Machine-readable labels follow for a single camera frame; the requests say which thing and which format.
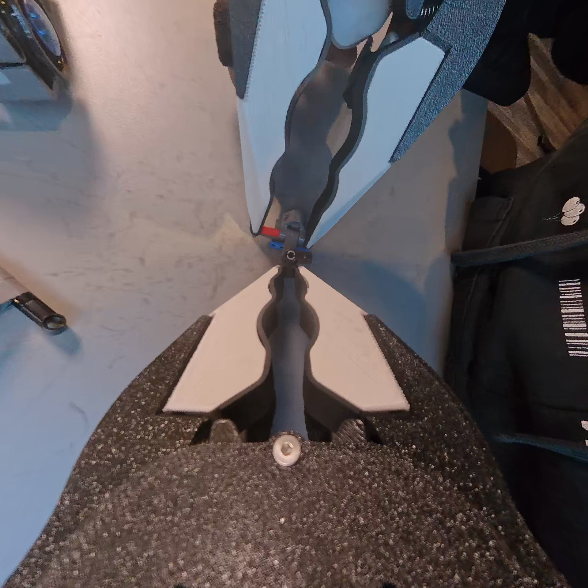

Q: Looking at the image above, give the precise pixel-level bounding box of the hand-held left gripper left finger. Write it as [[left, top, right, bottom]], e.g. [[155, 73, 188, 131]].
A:
[[163, 266, 281, 414]]

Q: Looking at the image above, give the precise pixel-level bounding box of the black connector with blue pins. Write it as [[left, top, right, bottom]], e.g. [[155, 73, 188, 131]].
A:
[[269, 209, 314, 277]]

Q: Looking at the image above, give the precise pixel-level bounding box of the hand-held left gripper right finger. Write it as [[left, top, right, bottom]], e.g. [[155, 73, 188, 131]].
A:
[[296, 266, 410, 413]]

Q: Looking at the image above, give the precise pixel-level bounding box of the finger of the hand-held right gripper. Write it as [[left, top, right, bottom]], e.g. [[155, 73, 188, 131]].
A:
[[305, 36, 446, 249], [237, 0, 334, 236]]

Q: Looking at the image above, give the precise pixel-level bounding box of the grey twin engine toy assembly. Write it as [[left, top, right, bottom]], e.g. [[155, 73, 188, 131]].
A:
[[0, 0, 72, 134]]

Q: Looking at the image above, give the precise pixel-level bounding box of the person's right forearm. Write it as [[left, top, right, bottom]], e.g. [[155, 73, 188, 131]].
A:
[[462, 0, 588, 107]]

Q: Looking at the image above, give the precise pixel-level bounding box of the grey beam with black axle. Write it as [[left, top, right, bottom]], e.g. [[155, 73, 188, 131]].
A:
[[0, 292, 69, 332]]

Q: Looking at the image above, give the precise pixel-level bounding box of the grey desk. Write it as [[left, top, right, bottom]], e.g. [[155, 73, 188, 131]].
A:
[[0, 0, 488, 570]]

